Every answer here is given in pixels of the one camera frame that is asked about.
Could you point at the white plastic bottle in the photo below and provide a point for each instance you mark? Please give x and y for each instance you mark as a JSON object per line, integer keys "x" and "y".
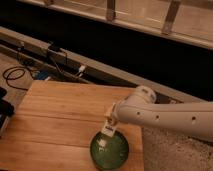
{"x": 108, "y": 128}

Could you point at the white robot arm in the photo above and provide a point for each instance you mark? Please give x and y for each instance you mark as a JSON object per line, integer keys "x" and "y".
{"x": 140, "y": 108}

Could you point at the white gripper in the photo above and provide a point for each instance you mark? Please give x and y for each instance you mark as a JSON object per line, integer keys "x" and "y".
{"x": 110, "y": 115}

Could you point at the white cable plug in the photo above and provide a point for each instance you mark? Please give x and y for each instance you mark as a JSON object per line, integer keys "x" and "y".
{"x": 82, "y": 68}

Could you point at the blue object on floor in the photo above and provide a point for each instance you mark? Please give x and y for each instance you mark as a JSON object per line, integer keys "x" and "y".
{"x": 42, "y": 75}

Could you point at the wooden cutting board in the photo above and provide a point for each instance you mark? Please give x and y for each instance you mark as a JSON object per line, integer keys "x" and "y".
{"x": 54, "y": 125}

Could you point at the black power adapter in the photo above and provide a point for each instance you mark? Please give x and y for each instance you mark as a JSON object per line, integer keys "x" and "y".
{"x": 53, "y": 48}

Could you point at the black device at left edge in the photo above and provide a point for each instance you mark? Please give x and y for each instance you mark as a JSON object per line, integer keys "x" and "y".
{"x": 6, "y": 108}

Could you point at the green ceramic bowl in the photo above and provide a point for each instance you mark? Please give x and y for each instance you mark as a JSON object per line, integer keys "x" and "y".
{"x": 109, "y": 153}

